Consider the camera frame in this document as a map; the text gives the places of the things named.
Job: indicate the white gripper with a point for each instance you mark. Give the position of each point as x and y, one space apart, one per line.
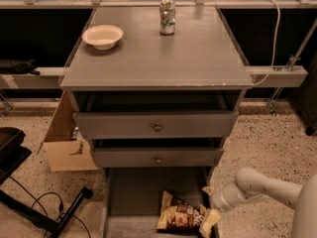
218 198

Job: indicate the brown yellow chip bag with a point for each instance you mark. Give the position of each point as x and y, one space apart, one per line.
177 214

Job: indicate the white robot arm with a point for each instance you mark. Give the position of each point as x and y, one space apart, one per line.
250 186

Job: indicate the grey open bottom drawer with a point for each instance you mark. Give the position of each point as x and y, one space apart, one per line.
133 200

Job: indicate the grey middle drawer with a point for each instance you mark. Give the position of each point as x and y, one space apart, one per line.
156 157

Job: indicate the grey drawer cabinet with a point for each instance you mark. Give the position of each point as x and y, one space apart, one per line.
196 69

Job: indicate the grey top drawer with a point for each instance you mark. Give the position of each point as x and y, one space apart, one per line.
154 125

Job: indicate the brown cardboard box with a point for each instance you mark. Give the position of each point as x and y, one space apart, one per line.
66 150

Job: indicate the grey metal rail frame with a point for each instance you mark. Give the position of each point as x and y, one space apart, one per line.
51 76

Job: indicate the black object on rail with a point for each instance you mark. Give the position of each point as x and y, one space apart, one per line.
18 66

